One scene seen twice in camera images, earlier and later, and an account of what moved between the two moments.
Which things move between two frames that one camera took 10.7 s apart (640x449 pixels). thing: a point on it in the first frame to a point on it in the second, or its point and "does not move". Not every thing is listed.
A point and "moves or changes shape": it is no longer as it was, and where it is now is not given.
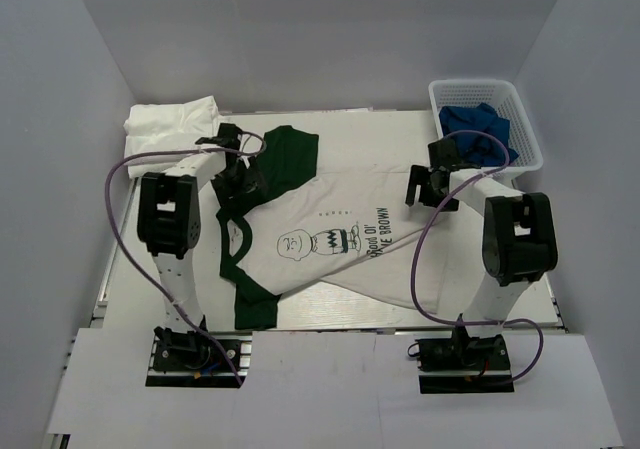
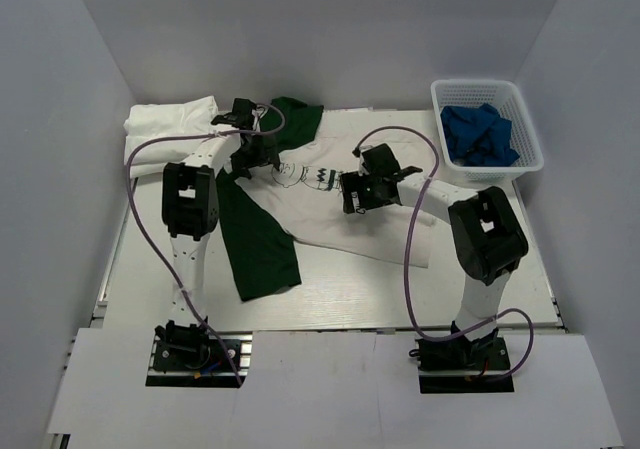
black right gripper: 419,177 to 354,181
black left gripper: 252,182 to 267,156
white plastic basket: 505,99 does not move
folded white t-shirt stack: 152,128 does not move
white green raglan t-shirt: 352,229 moves or changes shape
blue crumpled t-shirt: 474,148 does not move
